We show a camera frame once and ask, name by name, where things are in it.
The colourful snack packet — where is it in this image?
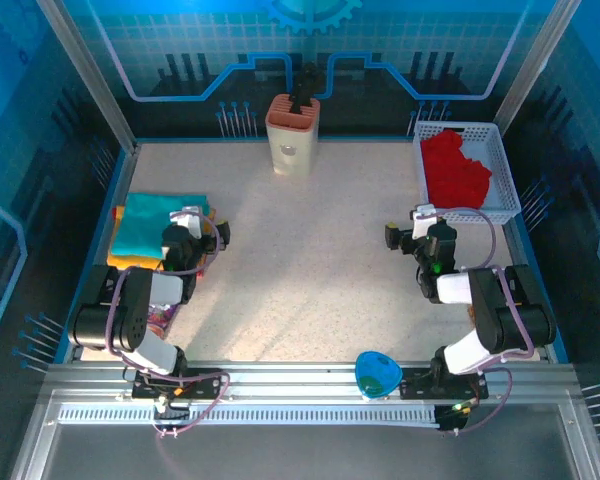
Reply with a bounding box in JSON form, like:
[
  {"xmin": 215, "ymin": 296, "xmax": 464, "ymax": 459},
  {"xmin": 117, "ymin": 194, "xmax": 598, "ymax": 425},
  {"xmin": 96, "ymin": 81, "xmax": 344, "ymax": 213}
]
[{"xmin": 147, "ymin": 302, "xmax": 179, "ymax": 336}]

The white perforated plastic basket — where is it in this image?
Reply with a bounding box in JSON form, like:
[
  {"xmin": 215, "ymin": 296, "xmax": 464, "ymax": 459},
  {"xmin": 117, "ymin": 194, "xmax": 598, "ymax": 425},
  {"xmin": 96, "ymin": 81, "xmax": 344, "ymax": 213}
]
[{"xmin": 412, "ymin": 119, "xmax": 524, "ymax": 226}]

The cream knife block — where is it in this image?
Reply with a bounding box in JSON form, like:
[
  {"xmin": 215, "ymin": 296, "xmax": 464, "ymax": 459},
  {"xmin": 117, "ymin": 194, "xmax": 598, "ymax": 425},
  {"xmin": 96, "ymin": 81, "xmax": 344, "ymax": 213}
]
[{"xmin": 264, "ymin": 93, "xmax": 322, "ymax": 180}]

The blue green round object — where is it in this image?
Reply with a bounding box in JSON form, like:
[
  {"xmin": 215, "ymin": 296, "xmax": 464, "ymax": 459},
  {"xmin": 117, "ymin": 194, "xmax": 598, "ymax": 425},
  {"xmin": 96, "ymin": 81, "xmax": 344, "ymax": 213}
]
[{"xmin": 354, "ymin": 350, "xmax": 403, "ymax": 403}]

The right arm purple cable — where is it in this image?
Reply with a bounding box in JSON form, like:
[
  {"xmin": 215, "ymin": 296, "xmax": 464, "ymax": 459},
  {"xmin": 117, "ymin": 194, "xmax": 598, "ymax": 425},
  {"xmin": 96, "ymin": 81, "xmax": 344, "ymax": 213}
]
[{"xmin": 413, "ymin": 207, "xmax": 536, "ymax": 436}]

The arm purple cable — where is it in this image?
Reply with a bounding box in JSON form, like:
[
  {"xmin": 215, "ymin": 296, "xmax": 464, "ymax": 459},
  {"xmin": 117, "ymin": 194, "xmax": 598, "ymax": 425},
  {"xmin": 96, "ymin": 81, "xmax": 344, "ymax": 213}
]
[
  {"xmin": 102, "ymin": 209, "xmax": 231, "ymax": 441},
  {"xmin": 413, "ymin": 207, "xmax": 536, "ymax": 436}
]

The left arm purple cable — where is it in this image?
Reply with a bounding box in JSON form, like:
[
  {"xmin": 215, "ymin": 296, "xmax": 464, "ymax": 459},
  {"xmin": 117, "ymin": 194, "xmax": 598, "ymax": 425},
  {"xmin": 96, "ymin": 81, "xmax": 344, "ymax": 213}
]
[{"xmin": 102, "ymin": 209, "xmax": 231, "ymax": 441}]

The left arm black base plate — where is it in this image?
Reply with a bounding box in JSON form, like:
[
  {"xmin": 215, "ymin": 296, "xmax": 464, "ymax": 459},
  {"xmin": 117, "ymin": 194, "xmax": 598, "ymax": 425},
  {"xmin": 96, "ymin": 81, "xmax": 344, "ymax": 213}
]
[{"xmin": 129, "ymin": 367, "xmax": 226, "ymax": 401}]

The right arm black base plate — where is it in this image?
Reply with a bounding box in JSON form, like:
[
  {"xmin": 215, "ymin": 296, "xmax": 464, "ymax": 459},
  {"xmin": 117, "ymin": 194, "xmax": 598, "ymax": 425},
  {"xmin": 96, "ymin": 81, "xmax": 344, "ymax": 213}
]
[{"xmin": 399, "ymin": 372, "xmax": 489, "ymax": 401}]

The aluminium rail frame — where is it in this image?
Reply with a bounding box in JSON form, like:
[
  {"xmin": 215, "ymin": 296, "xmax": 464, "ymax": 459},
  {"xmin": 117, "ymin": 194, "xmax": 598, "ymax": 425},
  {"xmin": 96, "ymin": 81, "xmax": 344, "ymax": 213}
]
[{"xmin": 9, "ymin": 359, "xmax": 600, "ymax": 480}]

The black knife handle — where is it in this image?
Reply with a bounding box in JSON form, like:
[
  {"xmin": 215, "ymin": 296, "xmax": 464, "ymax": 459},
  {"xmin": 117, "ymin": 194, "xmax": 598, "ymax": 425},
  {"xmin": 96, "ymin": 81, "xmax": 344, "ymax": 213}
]
[{"xmin": 288, "ymin": 62, "xmax": 322, "ymax": 114}]

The white slotted cable duct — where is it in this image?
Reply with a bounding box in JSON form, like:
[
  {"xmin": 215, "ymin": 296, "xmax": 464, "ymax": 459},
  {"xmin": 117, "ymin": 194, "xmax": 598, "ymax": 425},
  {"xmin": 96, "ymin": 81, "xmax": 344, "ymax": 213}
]
[{"xmin": 57, "ymin": 404, "xmax": 441, "ymax": 426}]

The aluminium frame post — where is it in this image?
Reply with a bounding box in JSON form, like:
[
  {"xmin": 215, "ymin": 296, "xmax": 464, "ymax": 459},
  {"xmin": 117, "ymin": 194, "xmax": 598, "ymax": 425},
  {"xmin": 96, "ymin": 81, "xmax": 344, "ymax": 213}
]
[
  {"xmin": 492, "ymin": 0, "xmax": 584, "ymax": 134},
  {"xmin": 34, "ymin": 0, "xmax": 141, "ymax": 151}
]

